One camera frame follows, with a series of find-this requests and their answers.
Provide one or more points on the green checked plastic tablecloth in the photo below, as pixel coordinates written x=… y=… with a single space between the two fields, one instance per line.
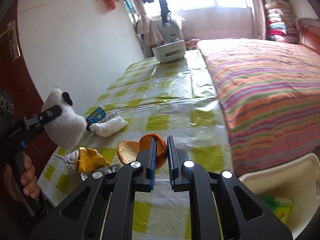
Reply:
x=165 y=100

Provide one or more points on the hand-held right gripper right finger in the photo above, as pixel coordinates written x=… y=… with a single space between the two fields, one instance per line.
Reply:
x=171 y=165

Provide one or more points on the wooden bed headboard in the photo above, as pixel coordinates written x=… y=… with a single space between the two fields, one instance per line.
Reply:
x=310 y=33

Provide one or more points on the yellow snack bag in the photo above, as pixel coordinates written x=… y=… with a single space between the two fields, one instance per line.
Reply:
x=90 y=158

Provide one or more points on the clear plastic wrapper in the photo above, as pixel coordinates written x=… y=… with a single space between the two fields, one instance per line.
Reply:
x=71 y=159

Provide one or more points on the striped bed sheet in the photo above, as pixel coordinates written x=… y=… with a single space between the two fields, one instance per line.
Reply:
x=270 y=87

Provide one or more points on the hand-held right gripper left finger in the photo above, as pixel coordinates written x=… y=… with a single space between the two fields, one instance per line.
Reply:
x=153 y=165

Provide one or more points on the beige patterned curtain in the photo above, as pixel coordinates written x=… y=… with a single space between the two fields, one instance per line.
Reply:
x=145 y=25
x=258 y=17

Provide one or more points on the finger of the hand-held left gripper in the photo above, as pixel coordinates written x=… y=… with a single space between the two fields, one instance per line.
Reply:
x=50 y=113
x=36 y=132

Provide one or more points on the blue printed packet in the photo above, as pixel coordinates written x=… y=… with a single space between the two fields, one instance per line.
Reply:
x=96 y=115

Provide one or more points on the stack of folded quilts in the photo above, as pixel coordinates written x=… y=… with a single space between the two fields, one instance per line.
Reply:
x=280 y=17

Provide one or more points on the person's left hand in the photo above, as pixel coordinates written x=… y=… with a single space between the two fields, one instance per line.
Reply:
x=28 y=177

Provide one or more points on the pink patterned box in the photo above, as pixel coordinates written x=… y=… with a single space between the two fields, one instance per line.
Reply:
x=193 y=43

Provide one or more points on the white storage box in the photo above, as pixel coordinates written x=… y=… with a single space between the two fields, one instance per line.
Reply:
x=170 y=51

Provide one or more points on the white appliance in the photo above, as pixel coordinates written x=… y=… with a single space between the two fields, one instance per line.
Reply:
x=172 y=28

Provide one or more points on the crumpled white tissue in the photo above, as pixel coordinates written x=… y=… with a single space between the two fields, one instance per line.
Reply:
x=107 y=127

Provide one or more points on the green printed packet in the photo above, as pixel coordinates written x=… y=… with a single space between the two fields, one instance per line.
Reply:
x=278 y=208

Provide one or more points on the paper sheet on door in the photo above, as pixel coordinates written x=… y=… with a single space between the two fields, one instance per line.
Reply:
x=13 y=43

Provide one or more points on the black hanging garment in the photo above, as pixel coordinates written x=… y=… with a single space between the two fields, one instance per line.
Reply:
x=163 y=7

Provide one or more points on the teal hanging cloth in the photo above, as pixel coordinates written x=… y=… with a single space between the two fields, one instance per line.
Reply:
x=130 y=7

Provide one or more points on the white plush toy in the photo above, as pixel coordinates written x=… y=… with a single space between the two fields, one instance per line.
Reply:
x=67 y=122

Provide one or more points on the dark red door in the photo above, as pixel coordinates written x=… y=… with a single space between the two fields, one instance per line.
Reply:
x=15 y=80

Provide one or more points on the white plastic bin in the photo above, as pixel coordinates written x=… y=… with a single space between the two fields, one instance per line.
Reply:
x=287 y=177

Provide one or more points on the orange peel piece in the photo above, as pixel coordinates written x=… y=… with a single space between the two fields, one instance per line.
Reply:
x=127 y=152
x=146 y=142

